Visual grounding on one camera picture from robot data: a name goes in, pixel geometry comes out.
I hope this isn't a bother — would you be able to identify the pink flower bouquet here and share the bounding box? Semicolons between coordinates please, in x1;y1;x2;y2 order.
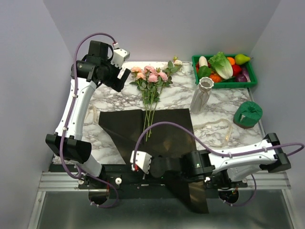
131;58;183;129

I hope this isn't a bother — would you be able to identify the black wrapping paper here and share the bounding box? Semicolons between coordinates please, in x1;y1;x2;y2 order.
99;109;209;214

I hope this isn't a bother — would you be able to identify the cream ribbon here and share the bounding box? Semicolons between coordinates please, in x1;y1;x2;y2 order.
85;105;233;149

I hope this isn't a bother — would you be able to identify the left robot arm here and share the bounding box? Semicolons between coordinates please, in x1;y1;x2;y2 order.
45;41;131;188

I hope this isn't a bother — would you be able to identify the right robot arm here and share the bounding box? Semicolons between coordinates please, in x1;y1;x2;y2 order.
149;133;291;187

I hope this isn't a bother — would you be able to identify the white ribbed vase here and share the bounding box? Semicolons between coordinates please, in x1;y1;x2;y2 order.
190;77;214;114

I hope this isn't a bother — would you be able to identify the jute twine on vase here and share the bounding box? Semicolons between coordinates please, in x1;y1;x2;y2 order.
197;91;210;108

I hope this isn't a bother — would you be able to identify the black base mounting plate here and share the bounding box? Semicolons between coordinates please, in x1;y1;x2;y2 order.
68;164;248;200

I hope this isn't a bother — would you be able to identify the white toy radish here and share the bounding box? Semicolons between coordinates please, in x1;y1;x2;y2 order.
198;56;208;68

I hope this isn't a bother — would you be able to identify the orange toy carrot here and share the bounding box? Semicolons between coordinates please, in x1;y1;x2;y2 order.
209;74;223;83

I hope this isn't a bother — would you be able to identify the toy lettuce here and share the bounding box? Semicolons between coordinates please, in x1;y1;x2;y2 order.
208;52;233;80

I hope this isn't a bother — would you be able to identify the green rolled cloth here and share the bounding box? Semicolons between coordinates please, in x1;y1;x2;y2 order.
233;101;263;129

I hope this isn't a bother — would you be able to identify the toy orange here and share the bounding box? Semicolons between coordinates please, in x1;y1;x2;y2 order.
227;57;235;65

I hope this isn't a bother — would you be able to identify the red toy pepper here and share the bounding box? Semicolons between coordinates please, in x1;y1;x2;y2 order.
232;64;242;76

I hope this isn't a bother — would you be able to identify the toy pear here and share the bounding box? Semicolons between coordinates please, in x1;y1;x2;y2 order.
234;53;252;65

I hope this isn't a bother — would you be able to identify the green plastic bin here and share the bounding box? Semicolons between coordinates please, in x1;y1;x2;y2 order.
192;55;257;89

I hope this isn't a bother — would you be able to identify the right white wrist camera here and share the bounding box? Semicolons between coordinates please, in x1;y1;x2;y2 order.
130;151;152;174

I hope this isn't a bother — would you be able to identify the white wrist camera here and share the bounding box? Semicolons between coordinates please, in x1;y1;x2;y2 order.
130;151;152;174
111;48;130;69

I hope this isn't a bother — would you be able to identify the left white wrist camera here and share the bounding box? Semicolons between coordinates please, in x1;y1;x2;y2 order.
111;48;130;69

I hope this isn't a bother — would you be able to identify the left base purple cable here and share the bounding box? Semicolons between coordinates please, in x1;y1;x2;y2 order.
90;178;120;208

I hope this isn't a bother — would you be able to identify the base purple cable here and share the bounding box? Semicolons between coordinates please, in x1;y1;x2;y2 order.
223;173;257;207
90;178;120;208

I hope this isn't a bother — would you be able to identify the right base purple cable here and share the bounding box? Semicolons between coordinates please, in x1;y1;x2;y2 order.
223;173;257;207

